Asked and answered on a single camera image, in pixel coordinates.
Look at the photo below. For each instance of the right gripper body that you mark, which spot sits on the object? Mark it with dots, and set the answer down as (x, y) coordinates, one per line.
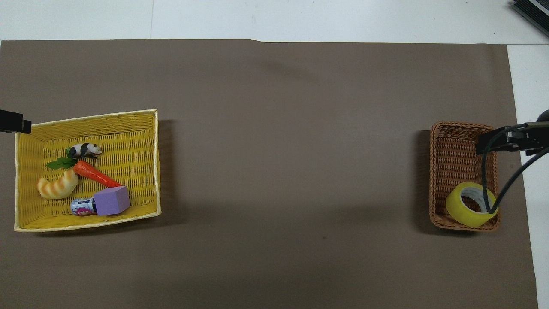
(541, 141)

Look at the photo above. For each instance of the yellow tape roll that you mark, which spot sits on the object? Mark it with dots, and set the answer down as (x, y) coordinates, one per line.
(455, 206)

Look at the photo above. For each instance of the toy croissant bread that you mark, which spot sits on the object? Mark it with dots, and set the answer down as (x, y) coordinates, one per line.
(58, 186)

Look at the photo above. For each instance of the black stand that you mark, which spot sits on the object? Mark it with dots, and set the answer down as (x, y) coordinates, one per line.
(534, 10)

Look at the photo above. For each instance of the purple foam cube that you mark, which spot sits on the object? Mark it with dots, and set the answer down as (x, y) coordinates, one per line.
(111, 201)

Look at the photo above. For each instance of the yellow wicker basket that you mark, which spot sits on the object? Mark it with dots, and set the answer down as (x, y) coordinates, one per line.
(133, 128)

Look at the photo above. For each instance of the brown wicker basket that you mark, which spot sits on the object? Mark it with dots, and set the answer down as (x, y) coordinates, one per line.
(452, 163)

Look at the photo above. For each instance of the panda toy figure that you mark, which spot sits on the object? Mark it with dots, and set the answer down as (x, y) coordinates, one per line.
(85, 150)

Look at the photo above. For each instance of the small printed can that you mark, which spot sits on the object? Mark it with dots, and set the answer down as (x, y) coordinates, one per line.
(82, 206)

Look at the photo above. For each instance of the orange toy carrot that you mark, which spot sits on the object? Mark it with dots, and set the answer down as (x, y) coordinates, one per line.
(92, 172)

